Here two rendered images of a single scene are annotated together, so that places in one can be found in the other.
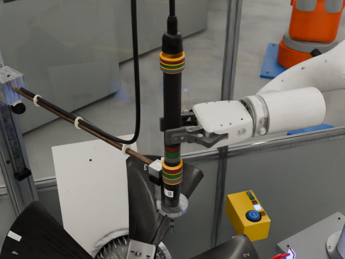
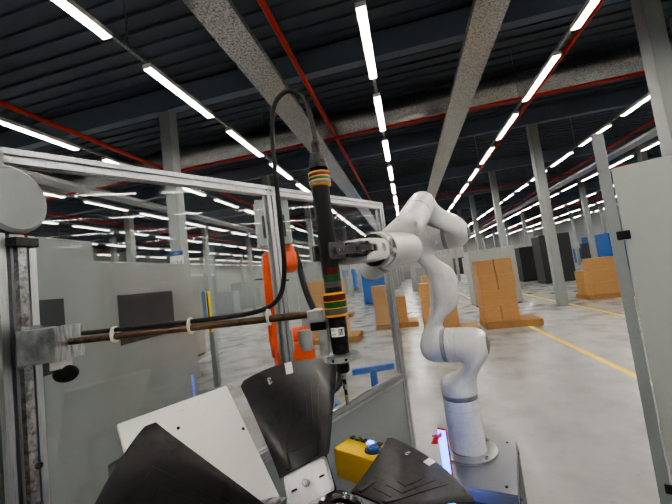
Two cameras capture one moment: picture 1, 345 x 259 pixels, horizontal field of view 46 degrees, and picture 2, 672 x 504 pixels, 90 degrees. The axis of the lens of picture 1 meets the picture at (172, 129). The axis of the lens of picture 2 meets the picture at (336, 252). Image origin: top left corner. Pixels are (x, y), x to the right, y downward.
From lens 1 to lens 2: 0.62 m
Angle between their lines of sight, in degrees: 50
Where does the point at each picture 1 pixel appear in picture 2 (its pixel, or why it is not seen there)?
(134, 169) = (255, 391)
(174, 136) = (338, 246)
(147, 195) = (285, 406)
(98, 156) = (188, 421)
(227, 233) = not seen: outside the picture
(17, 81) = (73, 330)
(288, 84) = not seen: hidden behind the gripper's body
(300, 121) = (411, 246)
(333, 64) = (405, 218)
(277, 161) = (345, 433)
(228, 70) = (284, 335)
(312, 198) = not seen: hidden behind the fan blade
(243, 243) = (396, 445)
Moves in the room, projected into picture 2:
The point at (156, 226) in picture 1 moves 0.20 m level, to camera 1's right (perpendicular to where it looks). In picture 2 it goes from (315, 432) to (391, 401)
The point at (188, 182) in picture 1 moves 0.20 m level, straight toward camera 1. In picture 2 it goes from (326, 372) to (377, 391)
